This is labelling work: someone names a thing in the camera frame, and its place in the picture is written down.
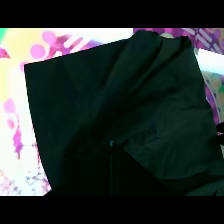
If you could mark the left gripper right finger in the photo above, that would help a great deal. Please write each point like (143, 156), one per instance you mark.
(133, 176)

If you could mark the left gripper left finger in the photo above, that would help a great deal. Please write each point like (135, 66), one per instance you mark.
(93, 176)

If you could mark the dark green garment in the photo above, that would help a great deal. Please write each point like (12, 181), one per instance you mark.
(110, 96)

